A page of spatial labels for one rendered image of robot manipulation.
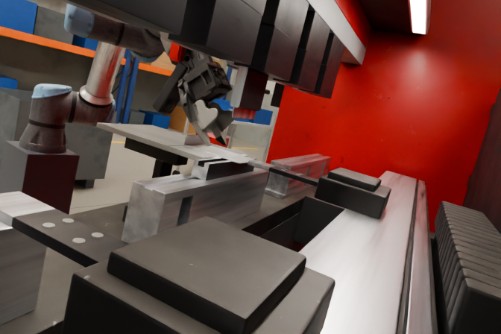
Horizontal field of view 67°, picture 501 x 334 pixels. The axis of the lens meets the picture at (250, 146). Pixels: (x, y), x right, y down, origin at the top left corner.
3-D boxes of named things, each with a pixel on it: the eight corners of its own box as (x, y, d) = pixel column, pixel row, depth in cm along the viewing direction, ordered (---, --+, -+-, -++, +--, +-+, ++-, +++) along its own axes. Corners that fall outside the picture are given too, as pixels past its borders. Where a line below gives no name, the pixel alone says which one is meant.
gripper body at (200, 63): (216, 88, 73) (193, 33, 75) (182, 109, 76) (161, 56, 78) (234, 92, 80) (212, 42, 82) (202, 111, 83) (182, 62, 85)
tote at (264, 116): (238, 117, 502) (241, 103, 499) (269, 125, 473) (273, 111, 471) (221, 114, 472) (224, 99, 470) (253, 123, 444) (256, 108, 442)
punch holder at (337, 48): (305, 93, 121) (318, 41, 119) (331, 98, 118) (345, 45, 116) (290, 87, 107) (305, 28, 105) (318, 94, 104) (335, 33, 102)
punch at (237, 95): (249, 118, 80) (259, 73, 79) (257, 121, 79) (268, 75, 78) (227, 115, 71) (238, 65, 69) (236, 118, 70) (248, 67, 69)
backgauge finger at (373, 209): (261, 167, 81) (267, 145, 80) (386, 207, 71) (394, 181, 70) (235, 171, 70) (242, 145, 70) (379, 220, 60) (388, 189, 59)
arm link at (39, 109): (27, 115, 137) (33, 77, 135) (68, 121, 144) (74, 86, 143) (28, 121, 127) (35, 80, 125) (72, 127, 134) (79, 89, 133)
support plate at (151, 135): (152, 129, 95) (153, 124, 95) (244, 158, 85) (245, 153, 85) (95, 127, 79) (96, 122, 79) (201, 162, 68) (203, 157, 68)
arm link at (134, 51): (113, 30, 91) (127, -1, 83) (158, 42, 97) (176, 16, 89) (112, 57, 88) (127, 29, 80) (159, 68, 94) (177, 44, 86)
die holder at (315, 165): (311, 176, 151) (317, 153, 150) (325, 180, 149) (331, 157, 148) (262, 192, 106) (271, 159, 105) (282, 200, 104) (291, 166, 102)
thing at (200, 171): (241, 167, 84) (244, 153, 84) (253, 171, 83) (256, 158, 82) (191, 175, 66) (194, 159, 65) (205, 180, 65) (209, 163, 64)
